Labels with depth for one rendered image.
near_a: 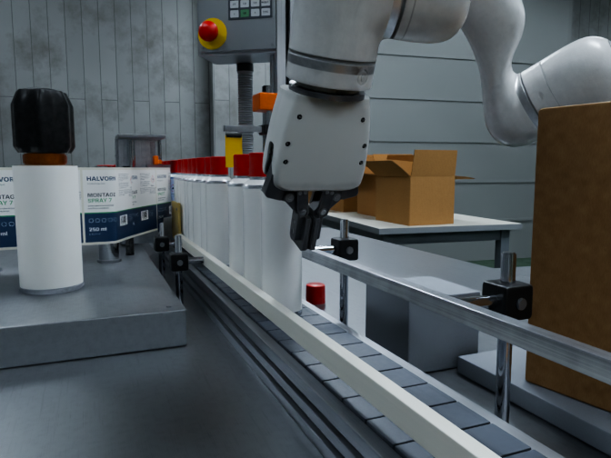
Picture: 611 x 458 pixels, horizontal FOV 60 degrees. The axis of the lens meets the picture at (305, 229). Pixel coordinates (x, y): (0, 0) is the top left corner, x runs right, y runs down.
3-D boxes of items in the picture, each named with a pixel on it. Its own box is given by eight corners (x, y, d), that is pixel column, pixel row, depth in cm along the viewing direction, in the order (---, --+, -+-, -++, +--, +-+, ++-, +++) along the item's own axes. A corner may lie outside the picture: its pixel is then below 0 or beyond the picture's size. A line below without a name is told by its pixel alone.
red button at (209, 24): (203, 24, 103) (196, 20, 100) (221, 23, 102) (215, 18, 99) (203, 44, 103) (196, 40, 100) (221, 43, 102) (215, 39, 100)
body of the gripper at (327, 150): (358, 74, 56) (340, 173, 61) (266, 65, 52) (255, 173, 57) (393, 89, 50) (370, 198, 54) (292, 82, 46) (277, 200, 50)
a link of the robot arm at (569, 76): (565, 173, 104) (499, 76, 99) (668, 126, 93) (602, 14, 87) (565, 204, 95) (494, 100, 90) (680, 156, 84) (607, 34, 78)
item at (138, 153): (117, 237, 138) (113, 138, 135) (168, 234, 143) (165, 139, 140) (120, 244, 125) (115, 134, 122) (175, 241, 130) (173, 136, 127)
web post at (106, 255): (96, 260, 105) (92, 165, 103) (121, 258, 107) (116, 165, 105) (96, 263, 101) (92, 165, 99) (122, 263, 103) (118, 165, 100)
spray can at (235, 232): (225, 282, 85) (223, 154, 83) (256, 279, 87) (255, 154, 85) (234, 288, 80) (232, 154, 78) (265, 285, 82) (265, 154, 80)
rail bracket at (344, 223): (300, 340, 72) (300, 220, 70) (348, 333, 74) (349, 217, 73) (309, 347, 69) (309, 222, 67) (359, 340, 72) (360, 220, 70)
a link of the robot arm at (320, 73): (355, 52, 55) (351, 81, 56) (276, 44, 52) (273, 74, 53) (395, 67, 48) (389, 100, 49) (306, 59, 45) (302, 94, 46)
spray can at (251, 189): (239, 294, 77) (237, 153, 74) (273, 291, 79) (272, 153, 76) (249, 303, 72) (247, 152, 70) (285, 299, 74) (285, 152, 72)
